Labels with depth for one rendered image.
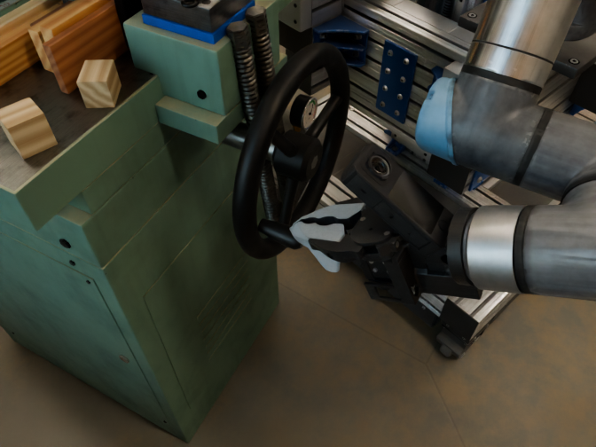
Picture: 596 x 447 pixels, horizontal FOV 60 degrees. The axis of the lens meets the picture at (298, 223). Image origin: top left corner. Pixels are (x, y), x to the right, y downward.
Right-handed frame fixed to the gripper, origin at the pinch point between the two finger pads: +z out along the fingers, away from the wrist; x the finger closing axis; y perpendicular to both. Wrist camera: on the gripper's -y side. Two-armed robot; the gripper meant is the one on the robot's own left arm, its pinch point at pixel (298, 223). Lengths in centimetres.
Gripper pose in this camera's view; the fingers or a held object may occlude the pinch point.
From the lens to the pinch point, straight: 58.7
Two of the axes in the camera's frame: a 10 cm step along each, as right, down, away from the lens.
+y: 4.0, 7.7, 5.0
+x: 5.1, -6.4, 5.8
